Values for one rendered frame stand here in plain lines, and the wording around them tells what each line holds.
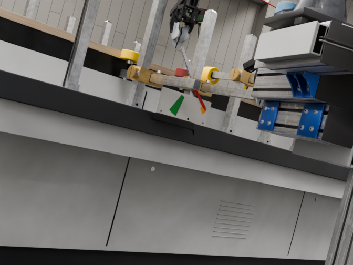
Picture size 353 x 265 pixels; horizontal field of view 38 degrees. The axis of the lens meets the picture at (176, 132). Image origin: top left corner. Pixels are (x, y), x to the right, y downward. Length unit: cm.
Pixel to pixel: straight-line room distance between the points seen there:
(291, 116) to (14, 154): 98
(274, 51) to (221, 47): 585
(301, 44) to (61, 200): 119
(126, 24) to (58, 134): 509
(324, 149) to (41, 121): 87
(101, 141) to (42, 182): 30
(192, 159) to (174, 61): 483
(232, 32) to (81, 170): 535
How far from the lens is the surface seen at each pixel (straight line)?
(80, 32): 169
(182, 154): 201
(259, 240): 283
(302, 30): 114
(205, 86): 198
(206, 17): 202
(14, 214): 193
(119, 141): 182
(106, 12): 670
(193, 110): 198
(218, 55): 704
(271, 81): 146
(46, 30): 186
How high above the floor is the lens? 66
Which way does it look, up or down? level
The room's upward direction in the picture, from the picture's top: 15 degrees clockwise
